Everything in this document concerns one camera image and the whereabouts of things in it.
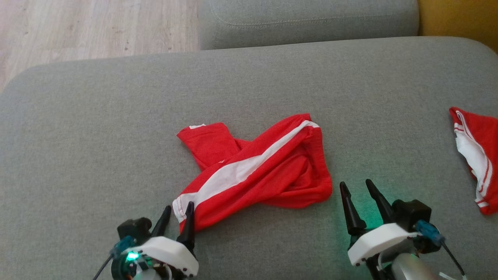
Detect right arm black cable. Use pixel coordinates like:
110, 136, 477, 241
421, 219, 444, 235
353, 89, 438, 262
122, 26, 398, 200
414, 220, 467, 280

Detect red basketball jersey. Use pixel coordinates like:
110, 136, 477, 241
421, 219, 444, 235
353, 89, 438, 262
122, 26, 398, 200
449, 107, 498, 215

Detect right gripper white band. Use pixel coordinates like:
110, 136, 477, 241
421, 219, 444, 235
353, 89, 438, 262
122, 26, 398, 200
340, 179, 419, 280

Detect grey fabric sofa cushion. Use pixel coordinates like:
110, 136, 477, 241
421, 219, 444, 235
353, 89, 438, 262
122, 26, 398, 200
198, 0, 420, 50

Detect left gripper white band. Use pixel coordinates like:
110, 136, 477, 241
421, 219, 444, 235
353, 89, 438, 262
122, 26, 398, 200
126, 201, 199, 277

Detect red white-striped shorts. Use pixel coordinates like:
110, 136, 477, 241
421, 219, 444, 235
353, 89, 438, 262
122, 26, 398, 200
172, 114, 333, 234

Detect grey fabric sofa seat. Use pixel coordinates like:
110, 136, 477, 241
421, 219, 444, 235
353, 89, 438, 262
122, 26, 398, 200
0, 37, 498, 280

